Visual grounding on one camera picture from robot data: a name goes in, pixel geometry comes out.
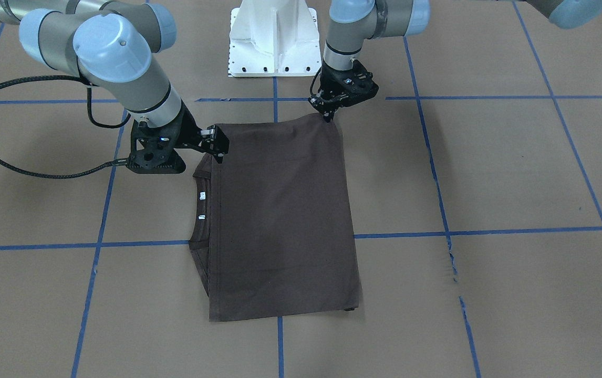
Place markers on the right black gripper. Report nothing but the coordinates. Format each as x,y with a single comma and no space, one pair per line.
187,127

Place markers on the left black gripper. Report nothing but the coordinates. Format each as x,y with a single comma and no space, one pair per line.
331,80

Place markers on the dark brown t-shirt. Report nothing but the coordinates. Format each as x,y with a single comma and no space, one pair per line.
273,234

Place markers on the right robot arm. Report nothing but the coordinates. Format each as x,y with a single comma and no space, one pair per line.
111,45

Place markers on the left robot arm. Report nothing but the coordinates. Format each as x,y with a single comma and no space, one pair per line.
353,22

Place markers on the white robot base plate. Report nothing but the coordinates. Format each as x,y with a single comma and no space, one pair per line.
274,39

